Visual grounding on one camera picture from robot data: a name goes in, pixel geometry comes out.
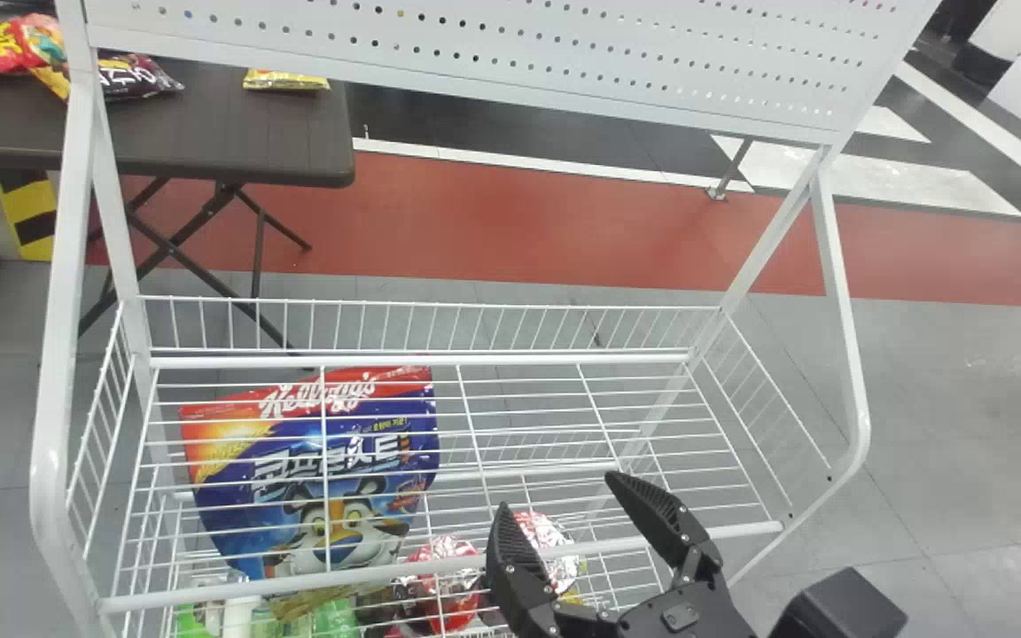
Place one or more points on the green snack packet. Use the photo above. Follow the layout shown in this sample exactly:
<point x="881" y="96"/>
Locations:
<point x="333" y="620"/>

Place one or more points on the yellow black striped post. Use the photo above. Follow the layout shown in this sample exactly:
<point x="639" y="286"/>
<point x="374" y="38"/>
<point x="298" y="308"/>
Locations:
<point x="27" y="213"/>

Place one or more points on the black snack packet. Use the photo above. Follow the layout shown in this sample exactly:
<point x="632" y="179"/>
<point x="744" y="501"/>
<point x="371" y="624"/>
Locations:
<point x="134" y="75"/>

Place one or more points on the red snack packet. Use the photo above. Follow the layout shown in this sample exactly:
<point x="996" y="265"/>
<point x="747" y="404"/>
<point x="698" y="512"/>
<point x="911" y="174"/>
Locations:
<point x="448" y="602"/>
<point x="1" y="44"/>

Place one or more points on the blue cereal bag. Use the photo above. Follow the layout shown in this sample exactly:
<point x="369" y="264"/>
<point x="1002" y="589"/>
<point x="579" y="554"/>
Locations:
<point x="360" y="461"/>

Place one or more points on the dark side table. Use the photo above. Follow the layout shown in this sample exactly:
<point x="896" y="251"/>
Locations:
<point x="227" y="133"/>

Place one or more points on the yellow snack packet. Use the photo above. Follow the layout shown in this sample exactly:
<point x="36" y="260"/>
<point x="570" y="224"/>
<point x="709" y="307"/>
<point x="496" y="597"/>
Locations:
<point x="284" y="81"/>

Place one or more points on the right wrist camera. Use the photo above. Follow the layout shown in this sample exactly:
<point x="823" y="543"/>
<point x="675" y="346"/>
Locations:
<point x="838" y="611"/>

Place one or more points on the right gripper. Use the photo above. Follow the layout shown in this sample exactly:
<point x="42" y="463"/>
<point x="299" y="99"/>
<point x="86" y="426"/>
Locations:
<point x="688" y="616"/>

